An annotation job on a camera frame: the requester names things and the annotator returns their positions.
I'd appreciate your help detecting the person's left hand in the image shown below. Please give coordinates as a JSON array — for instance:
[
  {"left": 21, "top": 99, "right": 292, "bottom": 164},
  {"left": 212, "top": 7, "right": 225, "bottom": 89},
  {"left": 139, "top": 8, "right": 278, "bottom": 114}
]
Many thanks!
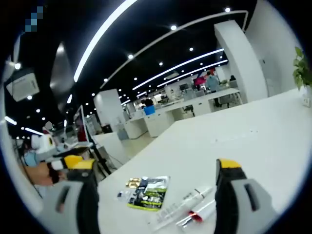
[{"left": 24, "top": 162, "right": 56, "bottom": 187}]

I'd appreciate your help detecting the long white office desk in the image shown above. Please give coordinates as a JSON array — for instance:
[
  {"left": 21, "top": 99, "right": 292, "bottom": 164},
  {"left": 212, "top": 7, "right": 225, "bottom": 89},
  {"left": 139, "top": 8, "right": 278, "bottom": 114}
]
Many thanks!
[{"left": 195, "top": 87, "right": 242, "bottom": 115}]

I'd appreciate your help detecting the long curved ceiling light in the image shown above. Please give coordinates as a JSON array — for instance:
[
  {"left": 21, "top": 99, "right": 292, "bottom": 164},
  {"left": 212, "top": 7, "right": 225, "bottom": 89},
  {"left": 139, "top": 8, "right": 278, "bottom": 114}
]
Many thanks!
[{"left": 73, "top": 0, "right": 138, "bottom": 82}]

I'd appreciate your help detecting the magenta board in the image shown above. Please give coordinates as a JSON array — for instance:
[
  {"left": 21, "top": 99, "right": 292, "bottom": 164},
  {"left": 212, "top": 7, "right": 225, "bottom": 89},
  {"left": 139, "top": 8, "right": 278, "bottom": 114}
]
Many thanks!
[{"left": 194, "top": 75, "right": 208, "bottom": 86}]

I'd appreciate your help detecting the green black skincare sachet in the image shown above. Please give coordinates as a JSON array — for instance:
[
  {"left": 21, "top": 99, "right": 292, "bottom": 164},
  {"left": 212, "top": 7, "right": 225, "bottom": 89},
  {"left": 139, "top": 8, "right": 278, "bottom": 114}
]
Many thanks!
[{"left": 126, "top": 175, "right": 171, "bottom": 212}]

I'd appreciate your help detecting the black tripod stand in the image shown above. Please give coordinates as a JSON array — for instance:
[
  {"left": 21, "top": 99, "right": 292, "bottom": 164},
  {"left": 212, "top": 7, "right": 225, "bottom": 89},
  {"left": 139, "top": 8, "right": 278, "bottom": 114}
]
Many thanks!
[{"left": 88, "top": 133, "right": 113, "bottom": 177}]

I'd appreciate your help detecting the large red-collared skincare bottle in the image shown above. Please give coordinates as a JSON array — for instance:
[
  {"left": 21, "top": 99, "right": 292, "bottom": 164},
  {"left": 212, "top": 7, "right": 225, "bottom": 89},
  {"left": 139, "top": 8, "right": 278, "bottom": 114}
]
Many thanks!
[{"left": 175, "top": 199, "right": 217, "bottom": 226}]

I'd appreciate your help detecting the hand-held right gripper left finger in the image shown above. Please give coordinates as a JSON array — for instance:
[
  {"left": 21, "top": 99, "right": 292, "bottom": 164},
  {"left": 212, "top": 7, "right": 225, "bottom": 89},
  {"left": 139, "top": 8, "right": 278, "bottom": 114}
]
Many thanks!
[{"left": 41, "top": 158, "right": 101, "bottom": 234}]

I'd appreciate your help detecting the white blue skincare sachet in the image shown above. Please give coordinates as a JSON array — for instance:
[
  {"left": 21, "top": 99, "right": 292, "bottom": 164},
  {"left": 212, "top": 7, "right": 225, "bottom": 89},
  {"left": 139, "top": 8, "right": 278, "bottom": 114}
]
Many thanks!
[{"left": 116, "top": 190, "right": 134, "bottom": 202}]

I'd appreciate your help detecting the white framed display board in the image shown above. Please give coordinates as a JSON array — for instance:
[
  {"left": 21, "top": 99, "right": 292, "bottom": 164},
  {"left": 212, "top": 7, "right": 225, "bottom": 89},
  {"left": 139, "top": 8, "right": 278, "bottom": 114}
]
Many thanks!
[{"left": 73, "top": 104, "right": 89, "bottom": 143}]

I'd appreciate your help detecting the green potted plant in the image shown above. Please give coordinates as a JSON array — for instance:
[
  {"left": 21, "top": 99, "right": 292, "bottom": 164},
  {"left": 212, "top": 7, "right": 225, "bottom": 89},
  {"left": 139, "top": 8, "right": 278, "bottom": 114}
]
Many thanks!
[{"left": 292, "top": 46, "right": 312, "bottom": 108}]

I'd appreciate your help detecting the straight ceiling light strip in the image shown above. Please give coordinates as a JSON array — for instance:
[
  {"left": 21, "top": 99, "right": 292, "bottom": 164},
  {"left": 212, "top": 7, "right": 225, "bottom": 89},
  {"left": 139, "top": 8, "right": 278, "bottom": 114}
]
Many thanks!
[
  {"left": 157, "top": 59, "right": 229, "bottom": 88},
  {"left": 133, "top": 48, "right": 225, "bottom": 91}
]

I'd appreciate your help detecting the ceiling air conditioner unit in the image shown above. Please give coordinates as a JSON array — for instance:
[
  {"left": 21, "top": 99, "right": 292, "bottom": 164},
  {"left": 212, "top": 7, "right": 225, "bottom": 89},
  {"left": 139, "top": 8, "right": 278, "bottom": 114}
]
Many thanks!
[{"left": 6, "top": 68, "right": 40, "bottom": 102}]

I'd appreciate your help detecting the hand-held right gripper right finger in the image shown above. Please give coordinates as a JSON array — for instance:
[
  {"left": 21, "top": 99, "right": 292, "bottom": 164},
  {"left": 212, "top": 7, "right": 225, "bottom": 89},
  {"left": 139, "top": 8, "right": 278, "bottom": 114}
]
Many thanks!
[{"left": 215, "top": 158, "right": 279, "bottom": 234}]

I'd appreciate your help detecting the white skincare tube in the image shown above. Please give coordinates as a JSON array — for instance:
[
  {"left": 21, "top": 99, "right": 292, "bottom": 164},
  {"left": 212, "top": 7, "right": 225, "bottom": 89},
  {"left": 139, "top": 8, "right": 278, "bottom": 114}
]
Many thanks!
[{"left": 147, "top": 186, "right": 214, "bottom": 226}]

